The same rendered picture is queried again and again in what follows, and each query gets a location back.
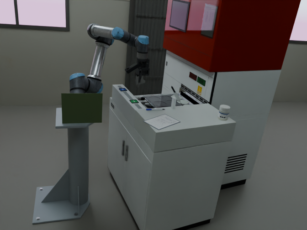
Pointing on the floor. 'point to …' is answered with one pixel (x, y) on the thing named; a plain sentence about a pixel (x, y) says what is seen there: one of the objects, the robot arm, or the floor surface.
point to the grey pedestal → (67, 180)
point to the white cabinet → (165, 178)
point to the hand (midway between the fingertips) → (137, 85)
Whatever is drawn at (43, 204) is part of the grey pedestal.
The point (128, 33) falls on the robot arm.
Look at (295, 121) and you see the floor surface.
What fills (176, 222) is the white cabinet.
